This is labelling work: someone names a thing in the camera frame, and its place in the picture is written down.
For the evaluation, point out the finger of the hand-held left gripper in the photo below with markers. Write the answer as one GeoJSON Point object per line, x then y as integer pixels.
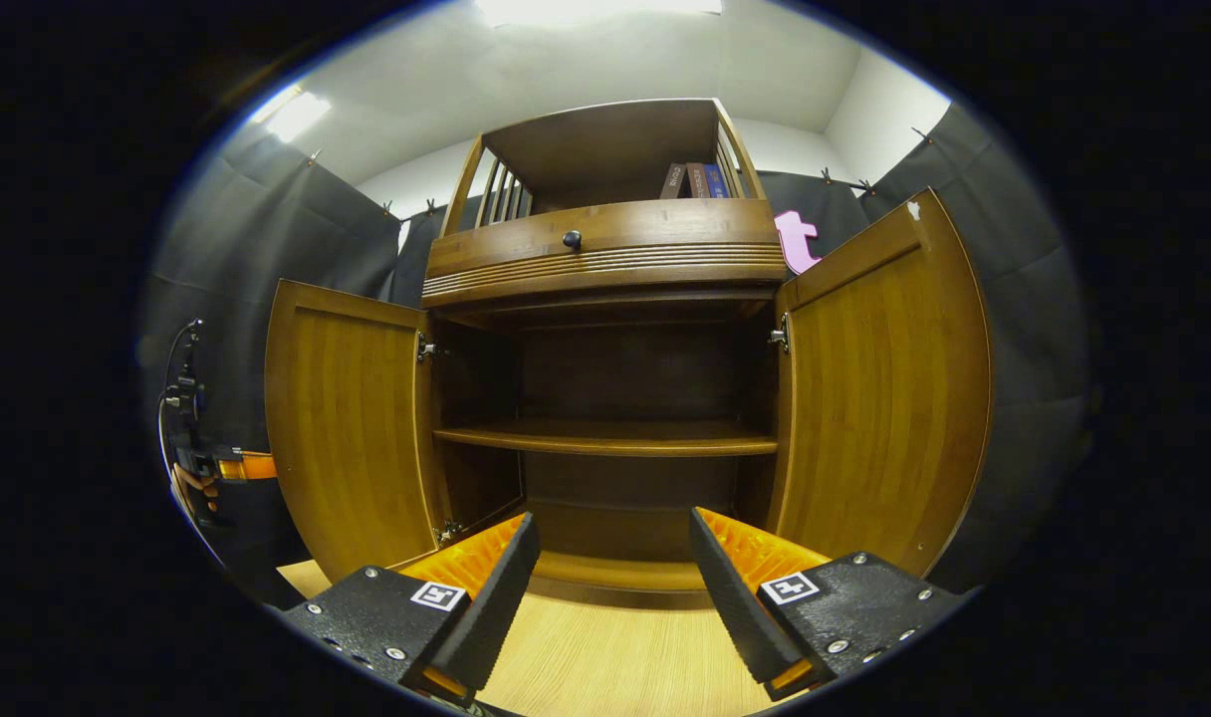
{"type": "Point", "coordinates": [249, 466]}

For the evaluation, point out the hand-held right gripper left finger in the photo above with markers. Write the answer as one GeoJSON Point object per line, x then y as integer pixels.
{"type": "Point", "coordinates": [496, 607]}

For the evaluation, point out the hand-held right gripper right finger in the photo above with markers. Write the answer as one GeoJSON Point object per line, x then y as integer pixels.
{"type": "Point", "coordinates": [730, 597]}

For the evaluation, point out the wooden shoe cabinet door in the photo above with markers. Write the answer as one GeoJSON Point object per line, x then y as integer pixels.
{"type": "Point", "coordinates": [884, 398]}
{"type": "Point", "coordinates": [347, 428]}

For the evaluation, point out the black backdrop cloth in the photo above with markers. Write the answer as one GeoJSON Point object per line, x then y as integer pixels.
{"type": "Point", "coordinates": [287, 229]}

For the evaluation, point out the wooden drawer with black knob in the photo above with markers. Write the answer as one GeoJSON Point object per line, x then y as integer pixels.
{"type": "Point", "coordinates": [665, 239]}

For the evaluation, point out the blue book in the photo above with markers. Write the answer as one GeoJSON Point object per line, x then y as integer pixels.
{"type": "Point", "coordinates": [717, 181]}

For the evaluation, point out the dark red book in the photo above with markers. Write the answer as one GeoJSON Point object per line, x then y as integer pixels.
{"type": "Point", "coordinates": [697, 181]}

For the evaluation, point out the brown book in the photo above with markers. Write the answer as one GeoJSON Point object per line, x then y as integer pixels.
{"type": "Point", "coordinates": [673, 181]}

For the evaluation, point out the large ceiling light panel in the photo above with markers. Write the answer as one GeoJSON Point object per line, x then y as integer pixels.
{"type": "Point", "coordinates": [596, 8]}

